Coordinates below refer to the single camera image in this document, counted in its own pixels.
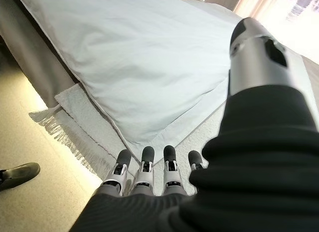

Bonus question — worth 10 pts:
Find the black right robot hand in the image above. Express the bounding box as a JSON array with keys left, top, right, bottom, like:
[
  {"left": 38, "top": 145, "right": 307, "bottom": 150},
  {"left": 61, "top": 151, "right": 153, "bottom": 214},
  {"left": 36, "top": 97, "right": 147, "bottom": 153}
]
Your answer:
[{"left": 81, "top": 16, "right": 319, "bottom": 232}]

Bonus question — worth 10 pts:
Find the white duvet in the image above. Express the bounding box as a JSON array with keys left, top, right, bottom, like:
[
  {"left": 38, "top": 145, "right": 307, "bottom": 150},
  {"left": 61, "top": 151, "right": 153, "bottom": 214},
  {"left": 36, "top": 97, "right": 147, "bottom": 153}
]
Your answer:
[{"left": 14, "top": 0, "right": 250, "bottom": 163}]

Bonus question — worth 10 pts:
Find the sheer white curtain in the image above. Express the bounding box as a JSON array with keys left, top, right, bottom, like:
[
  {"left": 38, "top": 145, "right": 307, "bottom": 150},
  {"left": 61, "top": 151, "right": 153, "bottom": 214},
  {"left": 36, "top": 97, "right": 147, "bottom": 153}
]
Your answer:
[{"left": 234, "top": 0, "right": 295, "bottom": 26}]

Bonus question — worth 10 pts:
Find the large bright window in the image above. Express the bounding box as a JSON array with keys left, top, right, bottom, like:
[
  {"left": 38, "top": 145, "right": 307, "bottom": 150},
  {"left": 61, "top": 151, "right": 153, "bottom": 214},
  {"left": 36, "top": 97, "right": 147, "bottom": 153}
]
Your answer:
[{"left": 281, "top": 0, "right": 319, "bottom": 61}]

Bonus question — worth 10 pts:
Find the white fringed throw blanket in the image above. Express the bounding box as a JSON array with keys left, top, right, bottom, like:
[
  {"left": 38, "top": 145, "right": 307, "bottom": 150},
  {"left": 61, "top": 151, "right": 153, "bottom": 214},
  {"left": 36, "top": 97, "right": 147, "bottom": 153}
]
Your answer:
[{"left": 28, "top": 76, "right": 225, "bottom": 196}]

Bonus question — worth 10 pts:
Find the robot right leg and foot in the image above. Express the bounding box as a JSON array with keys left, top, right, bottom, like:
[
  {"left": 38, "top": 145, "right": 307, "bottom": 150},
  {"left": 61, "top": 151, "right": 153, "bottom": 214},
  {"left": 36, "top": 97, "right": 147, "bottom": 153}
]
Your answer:
[{"left": 0, "top": 162, "right": 41, "bottom": 193}]

